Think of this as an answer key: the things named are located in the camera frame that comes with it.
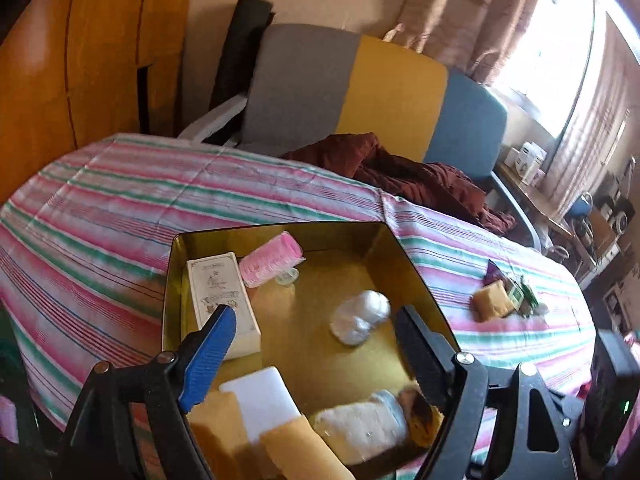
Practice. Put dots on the orange wooden wardrobe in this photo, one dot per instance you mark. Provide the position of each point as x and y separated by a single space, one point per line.
95 45

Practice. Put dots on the purple snack packet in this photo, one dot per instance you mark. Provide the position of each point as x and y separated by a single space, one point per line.
494 272

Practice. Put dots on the white printed carton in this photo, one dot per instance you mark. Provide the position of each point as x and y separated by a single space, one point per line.
525 162

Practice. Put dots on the wooden side desk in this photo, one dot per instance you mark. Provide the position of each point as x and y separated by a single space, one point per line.
545 205

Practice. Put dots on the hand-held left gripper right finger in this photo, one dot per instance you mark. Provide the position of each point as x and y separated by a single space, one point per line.
425 365

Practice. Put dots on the pink patterned curtain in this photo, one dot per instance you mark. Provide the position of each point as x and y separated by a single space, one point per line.
465 10
595 120

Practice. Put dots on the yellow sponge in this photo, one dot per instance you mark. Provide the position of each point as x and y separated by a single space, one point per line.
300 452
220 430
492 301

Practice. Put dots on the black speaker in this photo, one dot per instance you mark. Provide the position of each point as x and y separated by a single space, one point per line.
617 210

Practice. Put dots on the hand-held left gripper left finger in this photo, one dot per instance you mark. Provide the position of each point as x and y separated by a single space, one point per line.
207 360

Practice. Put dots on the blue cup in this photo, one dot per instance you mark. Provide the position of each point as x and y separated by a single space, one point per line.
581 207

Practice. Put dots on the gold metal tin box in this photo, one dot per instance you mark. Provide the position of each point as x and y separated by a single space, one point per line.
310 320

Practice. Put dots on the grey yellow blue sofa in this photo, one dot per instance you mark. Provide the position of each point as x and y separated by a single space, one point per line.
390 95

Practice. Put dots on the pink green striped bed sheet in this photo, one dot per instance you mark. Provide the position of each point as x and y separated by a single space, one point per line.
125 195

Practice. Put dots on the white towel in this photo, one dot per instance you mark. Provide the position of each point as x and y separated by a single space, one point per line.
360 425

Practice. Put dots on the dark glass side table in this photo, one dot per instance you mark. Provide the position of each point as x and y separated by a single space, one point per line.
12 360

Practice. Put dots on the clear plastic bag wad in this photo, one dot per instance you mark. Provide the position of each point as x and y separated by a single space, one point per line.
540 309
360 317

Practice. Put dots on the clear plastic clip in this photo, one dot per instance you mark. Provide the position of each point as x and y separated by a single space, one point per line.
289 276

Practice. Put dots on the green small carton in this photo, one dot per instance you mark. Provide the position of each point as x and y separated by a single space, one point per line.
520 294

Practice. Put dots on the black rolled mat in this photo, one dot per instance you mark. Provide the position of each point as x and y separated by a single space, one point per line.
242 50

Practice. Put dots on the pink hair roller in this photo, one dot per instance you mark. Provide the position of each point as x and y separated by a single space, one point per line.
270 260

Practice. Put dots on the bright window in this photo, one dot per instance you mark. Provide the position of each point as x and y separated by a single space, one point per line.
550 55

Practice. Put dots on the white foam block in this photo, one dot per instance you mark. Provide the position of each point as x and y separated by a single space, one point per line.
260 400

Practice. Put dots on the cream printed carton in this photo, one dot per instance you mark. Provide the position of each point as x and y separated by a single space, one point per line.
220 290

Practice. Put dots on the maroon cloth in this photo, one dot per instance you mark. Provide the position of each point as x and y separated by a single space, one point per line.
410 175

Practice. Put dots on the yellow knitted piece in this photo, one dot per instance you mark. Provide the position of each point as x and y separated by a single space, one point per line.
417 422

